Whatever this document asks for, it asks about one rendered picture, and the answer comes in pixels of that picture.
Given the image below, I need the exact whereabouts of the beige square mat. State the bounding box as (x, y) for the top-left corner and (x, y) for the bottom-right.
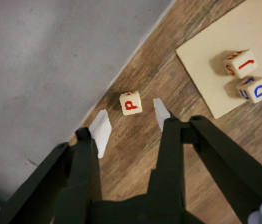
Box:
(175, 0), (262, 119)

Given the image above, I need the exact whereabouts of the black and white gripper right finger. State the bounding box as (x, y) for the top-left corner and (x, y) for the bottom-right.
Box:
(136, 98), (262, 224)

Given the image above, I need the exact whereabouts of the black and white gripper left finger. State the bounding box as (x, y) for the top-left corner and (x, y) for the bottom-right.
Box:
(0, 110), (111, 224)

